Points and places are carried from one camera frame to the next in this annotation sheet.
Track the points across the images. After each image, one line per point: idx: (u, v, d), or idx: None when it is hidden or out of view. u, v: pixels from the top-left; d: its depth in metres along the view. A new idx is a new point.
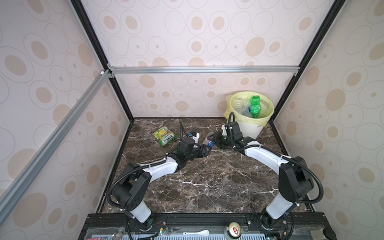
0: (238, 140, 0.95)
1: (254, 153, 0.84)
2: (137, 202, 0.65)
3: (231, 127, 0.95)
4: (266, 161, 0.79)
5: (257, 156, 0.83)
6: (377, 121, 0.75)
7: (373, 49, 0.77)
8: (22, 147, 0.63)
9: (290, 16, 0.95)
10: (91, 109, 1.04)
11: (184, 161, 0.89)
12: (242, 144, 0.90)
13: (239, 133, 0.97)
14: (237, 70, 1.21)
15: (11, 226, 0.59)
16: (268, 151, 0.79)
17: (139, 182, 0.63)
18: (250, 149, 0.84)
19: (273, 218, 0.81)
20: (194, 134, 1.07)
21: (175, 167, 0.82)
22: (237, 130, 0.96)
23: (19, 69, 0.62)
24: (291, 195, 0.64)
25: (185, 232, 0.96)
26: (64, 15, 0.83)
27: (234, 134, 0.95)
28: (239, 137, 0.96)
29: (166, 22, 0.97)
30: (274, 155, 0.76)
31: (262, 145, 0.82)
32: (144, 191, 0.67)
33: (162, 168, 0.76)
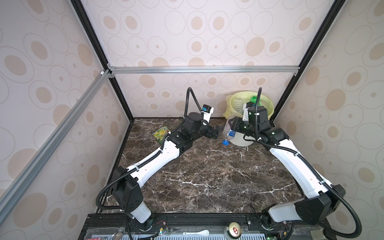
0: (264, 131, 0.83)
1: (285, 158, 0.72)
2: (135, 203, 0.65)
3: (257, 114, 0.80)
4: (296, 172, 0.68)
5: (287, 162, 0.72)
6: (377, 121, 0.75)
7: (373, 49, 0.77)
8: (22, 147, 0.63)
9: (290, 17, 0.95)
10: (91, 109, 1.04)
11: (190, 141, 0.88)
12: (272, 138, 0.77)
13: (266, 122, 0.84)
14: (237, 70, 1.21)
15: (11, 226, 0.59)
16: (304, 165, 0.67)
17: (127, 190, 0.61)
18: (279, 152, 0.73)
19: (274, 220, 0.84)
20: (207, 110, 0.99)
21: (178, 152, 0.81)
22: (263, 118, 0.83)
23: (19, 69, 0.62)
24: (310, 217, 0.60)
25: (185, 232, 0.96)
26: (64, 15, 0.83)
27: (259, 122, 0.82)
28: (265, 126, 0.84)
29: (166, 22, 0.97)
30: (312, 175, 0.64)
31: (299, 154, 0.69)
32: (141, 193, 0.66)
33: (157, 162, 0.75)
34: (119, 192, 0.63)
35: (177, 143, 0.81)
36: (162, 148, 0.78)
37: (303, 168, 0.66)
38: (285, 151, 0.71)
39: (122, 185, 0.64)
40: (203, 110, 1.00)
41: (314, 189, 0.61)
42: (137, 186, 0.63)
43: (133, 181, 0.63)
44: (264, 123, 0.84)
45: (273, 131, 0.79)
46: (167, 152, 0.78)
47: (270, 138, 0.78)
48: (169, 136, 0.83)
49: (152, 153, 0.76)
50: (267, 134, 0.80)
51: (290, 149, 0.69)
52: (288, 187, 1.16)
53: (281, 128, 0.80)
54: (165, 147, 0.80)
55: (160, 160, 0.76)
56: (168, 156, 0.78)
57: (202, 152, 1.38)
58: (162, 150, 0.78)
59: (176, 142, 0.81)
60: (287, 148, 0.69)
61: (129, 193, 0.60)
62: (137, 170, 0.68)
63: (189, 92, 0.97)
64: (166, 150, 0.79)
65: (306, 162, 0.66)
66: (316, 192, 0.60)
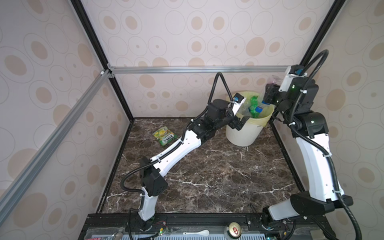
0: (301, 115, 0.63)
1: (309, 153, 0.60)
2: (160, 191, 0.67)
3: (304, 92, 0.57)
4: (312, 170, 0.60)
5: (307, 157, 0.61)
6: (377, 122, 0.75)
7: (373, 49, 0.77)
8: (23, 147, 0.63)
9: (289, 17, 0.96)
10: (91, 109, 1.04)
11: (214, 130, 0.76)
12: (308, 127, 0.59)
13: (309, 104, 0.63)
14: (237, 70, 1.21)
15: (11, 226, 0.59)
16: (326, 169, 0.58)
17: (150, 179, 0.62)
18: (308, 146, 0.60)
19: (274, 218, 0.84)
20: (239, 100, 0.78)
21: (199, 142, 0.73)
22: (308, 98, 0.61)
23: (20, 69, 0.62)
24: (303, 210, 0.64)
25: (185, 232, 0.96)
26: (64, 15, 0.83)
27: (300, 104, 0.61)
28: (304, 109, 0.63)
29: (166, 22, 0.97)
30: (329, 181, 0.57)
31: (328, 156, 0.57)
32: (165, 183, 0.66)
33: (179, 153, 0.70)
34: (145, 179, 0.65)
35: (199, 132, 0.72)
36: (182, 139, 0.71)
37: (325, 170, 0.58)
38: (314, 147, 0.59)
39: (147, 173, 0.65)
40: (234, 100, 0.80)
41: (324, 195, 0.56)
42: (160, 176, 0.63)
43: (156, 172, 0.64)
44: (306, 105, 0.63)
45: (313, 119, 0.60)
46: (188, 143, 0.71)
47: (304, 126, 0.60)
48: (190, 125, 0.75)
49: (173, 144, 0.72)
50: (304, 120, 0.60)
51: (322, 149, 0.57)
52: (288, 187, 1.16)
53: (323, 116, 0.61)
54: (186, 138, 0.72)
55: (181, 151, 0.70)
56: (189, 147, 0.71)
57: (202, 152, 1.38)
58: (182, 141, 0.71)
59: (197, 132, 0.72)
60: (320, 146, 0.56)
61: (153, 183, 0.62)
62: (159, 161, 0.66)
63: (218, 76, 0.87)
64: (187, 141, 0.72)
65: (331, 166, 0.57)
66: (325, 198, 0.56)
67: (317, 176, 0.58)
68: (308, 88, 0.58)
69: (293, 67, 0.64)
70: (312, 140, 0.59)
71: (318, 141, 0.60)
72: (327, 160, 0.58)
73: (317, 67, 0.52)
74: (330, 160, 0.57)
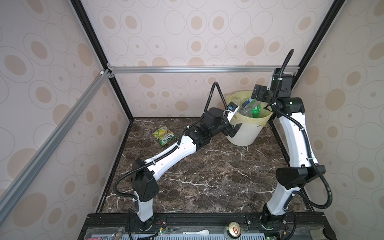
0: (282, 99, 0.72)
1: (288, 129, 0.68)
2: (151, 195, 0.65)
3: (281, 79, 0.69)
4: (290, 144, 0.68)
5: (287, 134, 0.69)
6: (377, 122, 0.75)
7: (373, 49, 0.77)
8: (22, 147, 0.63)
9: (290, 16, 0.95)
10: (91, 109, 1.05)
11: (209, 138, 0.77)
12: (288, 107, 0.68)
13: (289, 91, 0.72)
14: (237, 70, 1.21)
15: (11, 226, 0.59)
16: (301, 141, 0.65)
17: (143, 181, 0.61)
18: (286, 122, 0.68)
19: (272, 213, 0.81)
20: (233, 109, 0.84)
21: (194, 149, 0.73)
22: (287, 85, 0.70)
23: (20, 69, 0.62)
24: (284, 181, 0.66)
25: (185, 232, 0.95)
26: (64, 15, 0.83)
27: (280, 90, 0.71)
28: (285, 95, 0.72)
29: (166, 22, 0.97)
30: (304, 151, 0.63)
31: (304, 129, 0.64)
32: (158, 187, 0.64)
33: (174, 157, 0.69)
34: (138, 182, 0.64)
35: (195, 139, 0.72)
36: (178, 144, 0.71)
37: (301, 142, 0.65)
38: (292, 123, 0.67)
39: (140, 176, 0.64)
40: (229, 108, 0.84)
41: (300, 162, 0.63)
42: (154, 179, 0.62)
43: (150, 174, 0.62)
44: (285, 92, 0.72)
45: (291, 101, 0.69)
46: (184, 148, 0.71)
47: (285, 107, 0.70)
48: (187, 131, 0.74)
49: (168, 148, 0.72)
50: (284, 102, 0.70)
51: (297, 123, 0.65)
52: None
53: (301, 100, 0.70)
54: (183, 143, 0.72)
55: (177, 156, 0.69)
56: (185, 152, 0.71)
57: (202, 152, 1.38)
58: (178, 146, 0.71)
59: (194, 138, 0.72)
60: (296, 121, 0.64)
61: (146, 185, 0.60)
62: (154, 164, 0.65)
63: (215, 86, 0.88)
64: (183, 146, 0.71)
65: (306, 138, 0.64)
66: (300, 165, 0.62)
67: (294, 147, 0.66)
68: (284, 77, 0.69)
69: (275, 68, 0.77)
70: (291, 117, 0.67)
71: (296, 118, 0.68)
72: (302, 133, 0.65)
73: (286, 59, 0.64)
74: (305, 133, 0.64)
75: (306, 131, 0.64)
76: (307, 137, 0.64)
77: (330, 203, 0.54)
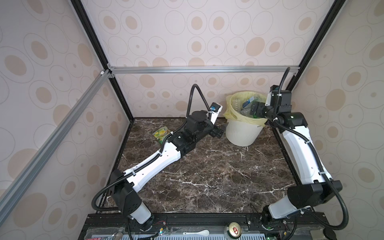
0: (283, 113, 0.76)
1: (293, 143, 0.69)
2: (132, 208, 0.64)
3: (280, 95, 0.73)
4: (299, 158, 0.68)
5: (294, 147, 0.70)
6: (377, 122, 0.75)
7: (373, 49, 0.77)
8: (23, 147, 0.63)
9: (289, 17, 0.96)
10: (91, 109, 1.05)
11: (193, 142, 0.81)
12: (289, 122, 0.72)
13: (289, 106, 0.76)
14: (237, 70, 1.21)
15: (11, 226, 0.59)
16: (309, 154, 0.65)
17: (122, 194, 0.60)
18: (291, 135, 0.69)
19: (273, 217, 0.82)
20: (216, 109, 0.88)
21: (177, 155, 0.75)
22: (286, 101, 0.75)
23: (20, 69, 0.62)
24: (298, 201, 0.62)
25: (185, 232, 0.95)
26: (64, 15, 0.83)
27: (280, 105, 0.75)
28: (286, 110, 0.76)
29: (166, 22, 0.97)
30: (315, 165, 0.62)
31: (309, 142, 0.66)
32: (137, 198, 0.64)
33: (156, 165, 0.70)
34: (117, 195, 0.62)
35: (178, 145, 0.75)
36: (161, 151, 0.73)
37: (309, 155, 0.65)
38: (297, 136, 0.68)
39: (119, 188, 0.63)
40: (211, 109, 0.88)
41: (311, 177, 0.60)
42: (133, 191, 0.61)
43: (129, 186, 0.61)
44: (286, 106, 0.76)
45: (292, 115, 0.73)
46: (166, 155, 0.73)
47: (287, 121, 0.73)
48: (170, 137, 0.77)
49: (150, 156, 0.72)
50: (285, 117, 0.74)
51: (301, 136, 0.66)
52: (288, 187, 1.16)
53: (302, 114, 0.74)
54: (165, 150, 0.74)
55: (159, 163, 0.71)
56: (167, 159, 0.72)
57: (202, 152, 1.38)
58: (161, 153, 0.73)
59: (177, 145, 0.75)
60: (300, 134, 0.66)
61: (125, 198, 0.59)
62: (133, 174, 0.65)
63: (194, 88, 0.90)
64: (166, 153, 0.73)
65: (314, 151, 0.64)
66: (312, 180, 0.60)
67: (303, 162, 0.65)
68: (283, 92, 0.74)
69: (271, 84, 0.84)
70: (294, 130, 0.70)
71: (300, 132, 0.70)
72: (308, 145, 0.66)
73: (283, 77, 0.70)
74: (311, 145, 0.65)
75: (312, 144, 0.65)
76: (315, 150, 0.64)
77: (344, 223, 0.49)
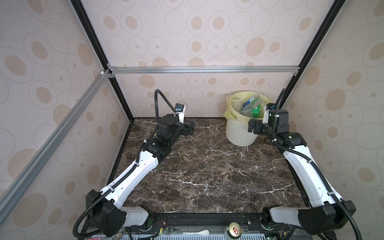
0: (281, 134, 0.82)
1: (296, 163, 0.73)
2: (116, 226, 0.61)
3: (277, 116, 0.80)
4: (304, 178, 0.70)
5: (297, 167, 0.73)
6: (377, 122, 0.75)
7: (373, 49, 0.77)
8: (23, 147, 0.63)
9: (289, 17, 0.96)
10: (91, 109, 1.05)
11: (169, 146, 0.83)
12: (288, 141, 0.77)
13: (286, 126, 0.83)
14: (237, 69, 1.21)
15: (11, 226, 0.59)
16: (314, 174, 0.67)
17: (103, 213, 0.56)
18: (292, 155, 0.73)
19: (273, 220, 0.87)
20: (181, 109, 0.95)
21: (155, 162, 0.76)
22: (283, 121, 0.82)
23: (20, 69, 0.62)
24: (312, 226, 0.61)
25: (185, 232, 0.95)
26: (64, 15, 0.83)
27: (278, 125, 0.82)
28: (284, 129, 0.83)
29: (166, 21, 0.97)
30: (321, 185, 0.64)
31: (312, 161, 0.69)
32: (120, 213, 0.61)
33: (135, 177, 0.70)
34: (97, 217, 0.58)
35: (154, 151, 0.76)
36: (137, 161, 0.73)
37: (314, 175, 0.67)
38: (298, 156, 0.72)
39: (99, 208, 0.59)
40: (178, 110, 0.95)
41: (321, 198, 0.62)
42: (115, 208, 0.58)
43: (110, 204, 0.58)
44: (283, 126, 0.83)
45: (290, 136, 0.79)
46: (143, 165, 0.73)
47: (286, 141, 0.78)
48: (144, 146, 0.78)
49: (127, 169, 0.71)
50: (284, 137, 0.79)
51: (303, 156, 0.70)
52: (288, 187, 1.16)
53: (300, 134, 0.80)
54: (141, 159, 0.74)
55: (137, 174, 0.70)
56: (145, 168, 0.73)
57: (202, 152, 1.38)
58: (138, 163, 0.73)
59: (152, 151, 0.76)
60: (302, 154, 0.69)
61: (107, 216, 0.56)
62: (112, 190, 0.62)
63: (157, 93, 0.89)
64: (143, 163, 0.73)
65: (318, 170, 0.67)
66: (322, 201, 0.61)
67: (310, 182, 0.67)
68: (280, 113, 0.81)
69: (268, 105, 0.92)
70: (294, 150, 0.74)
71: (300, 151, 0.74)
72: (311, 165, 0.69)
73: (279, 98, 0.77)
74: (314, 165, 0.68)
75: (315, 163, 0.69)
76: (319, 169, 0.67)
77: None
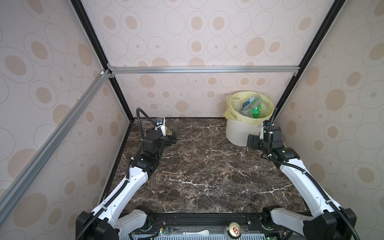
0: (276, 149, 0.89)
1: (293, 176, 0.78)
2: None
3: (271, 133, 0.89)
4: (303, 191, 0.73)
5: (295, 180, 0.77)
6: (377, 121, 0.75)
7: (373, 49, 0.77)
8: (23, 147, 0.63)
9: (290, 16, 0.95)
10: (92, 109, 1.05)
11: (156, 161, 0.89)
12: (282, 156, 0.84)
13: (280, 141, 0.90)
14: (237, 70, 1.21)
15: (11, 227, 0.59)
16: (311, 184, 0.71)
17: (97, 233, 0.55)
18: (287, 168, 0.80)
19: (274, 222, 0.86)
20: (162, 122, 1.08)
21: (145, 176, 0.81)
22: (277, 137, 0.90)
23: (20, 69, 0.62)
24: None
25: (185, 232, 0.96)
26: (64, 15, 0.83)
27: (272, 141, 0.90)
28: (278, 145, 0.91)
29: (166, 21, 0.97)
30: (319, 194, 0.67)
31: (306, 172, 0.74)
32: (115, 232, 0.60)
33: (126, 192, 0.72)
34: None
35: (144, 166, 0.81)
36: (128, 178, 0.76)
37: (310, 185, 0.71)
38: (293, 168, 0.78)
39: (91, 231, 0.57)
40: (159, 123, 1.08)
41: (320, 207, 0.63)
42: (110, 226, 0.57)
43: (104, 223, 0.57)
44: (278, 141, 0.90)
45: (284, 150, 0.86)
46: (134, 180, 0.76)
47: (280, 156, 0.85)
48: (133, 163, 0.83)
49: (118, 186, 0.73)
50: (278, 152, 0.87)
51: (297, 167, 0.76)
52: (288, 187, 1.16)
53: (293, 149, 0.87)
54: (132, 175, 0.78)
55: (128, 190, 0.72)
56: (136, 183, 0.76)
57: (202, 152, 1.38)
58: (129, 179, 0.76)
59: (141, 167, 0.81)
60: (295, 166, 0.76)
61: (101, 237, 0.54)
62: (105, 209, 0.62)
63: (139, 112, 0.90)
64: (133, 178, 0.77)
65: (313, 180, 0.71)
66: (321, 210, 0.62)
67: (308, 193, 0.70)
68: (274, 130, 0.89)
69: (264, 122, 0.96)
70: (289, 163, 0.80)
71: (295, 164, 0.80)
72: (306, 176, 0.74)
73: (273, 115, 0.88)
74: (309, 175, 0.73)
75: (309, 174, 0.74)
76: (313, 179, 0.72)
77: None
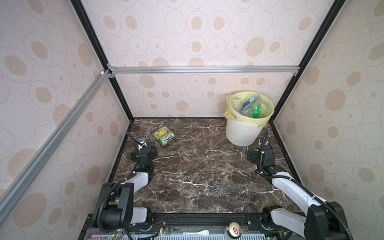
0: (266, 167, 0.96)
1: (283, 184, 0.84)
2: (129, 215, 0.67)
3: (262, 152, 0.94)
4: (293, 195, 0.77)
5: (286, 188, 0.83)
6: (377, 122, 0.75)
7: (373, 49, 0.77)
8: (22, 147, 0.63)
9: (290, 16, 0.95)
10: (91, 109, 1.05)
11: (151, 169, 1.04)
12: (271, 172, 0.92)
13: (271, 160, 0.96)
14: (237, 70, 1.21)
15: (11, 227, 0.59)
16: (297, 186, 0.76)
17: (123, 192, 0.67)
18: (276, 179, 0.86)
19: (274, 222, 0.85)
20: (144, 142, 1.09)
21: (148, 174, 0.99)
22: (268, 156, 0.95)
23: (19, 69, 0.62)
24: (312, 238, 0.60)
25: (185, 232, 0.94)
26: (64, 15, 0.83)
27: (264, 159, 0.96)
28: (269, 163, 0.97)
29: (166, 22, 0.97)
30: (305, 193, 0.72)
31: (292, 179, 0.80)
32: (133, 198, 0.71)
33: (138, 179, 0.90)
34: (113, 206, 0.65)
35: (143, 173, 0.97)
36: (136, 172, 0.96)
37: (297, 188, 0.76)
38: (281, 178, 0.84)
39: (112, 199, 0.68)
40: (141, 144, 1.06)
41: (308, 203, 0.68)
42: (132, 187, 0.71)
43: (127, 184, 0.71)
44: (269, 160, 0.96)
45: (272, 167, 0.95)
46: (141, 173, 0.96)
47: (269, 173, 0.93)
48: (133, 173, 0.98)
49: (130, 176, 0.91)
50: (268, 170, 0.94)
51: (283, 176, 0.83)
52: None
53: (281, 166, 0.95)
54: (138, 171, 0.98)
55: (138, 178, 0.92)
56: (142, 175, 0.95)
57: (202, 152, 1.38)
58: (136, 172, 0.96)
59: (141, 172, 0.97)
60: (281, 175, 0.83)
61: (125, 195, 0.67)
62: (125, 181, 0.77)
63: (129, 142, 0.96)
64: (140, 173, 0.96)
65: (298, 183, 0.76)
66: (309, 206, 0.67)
67: (296, 195, 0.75)
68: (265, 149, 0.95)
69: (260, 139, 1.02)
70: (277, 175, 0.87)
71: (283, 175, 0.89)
72: (293, 182, 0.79)
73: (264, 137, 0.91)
74: (294, 181, 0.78)
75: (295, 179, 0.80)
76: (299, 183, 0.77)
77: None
